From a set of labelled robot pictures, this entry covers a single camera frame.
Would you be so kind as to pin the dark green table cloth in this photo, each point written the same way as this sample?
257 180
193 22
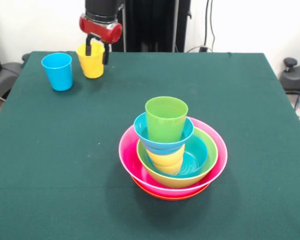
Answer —
65 195

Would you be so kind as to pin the dark blue bowl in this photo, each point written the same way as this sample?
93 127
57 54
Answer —
198 155

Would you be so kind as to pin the green cup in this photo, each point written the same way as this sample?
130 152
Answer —
165 120

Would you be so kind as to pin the large green bowl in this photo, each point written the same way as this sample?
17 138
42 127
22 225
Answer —
170 182

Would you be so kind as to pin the blue cup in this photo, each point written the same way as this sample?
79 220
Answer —
57 72

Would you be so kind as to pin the orange bowl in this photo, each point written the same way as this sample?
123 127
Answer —
170 197

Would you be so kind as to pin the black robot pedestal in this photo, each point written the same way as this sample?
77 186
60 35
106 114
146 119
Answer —
155 25

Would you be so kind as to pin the tall yellow cup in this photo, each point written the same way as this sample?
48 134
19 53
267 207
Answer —
92 67

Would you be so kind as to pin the short yellow cup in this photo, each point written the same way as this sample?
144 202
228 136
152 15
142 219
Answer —
165 160
170 171

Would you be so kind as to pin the large pink bowl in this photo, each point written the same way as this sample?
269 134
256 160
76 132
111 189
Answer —
127 155

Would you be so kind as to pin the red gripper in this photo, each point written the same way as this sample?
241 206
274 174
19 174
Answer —
102 31

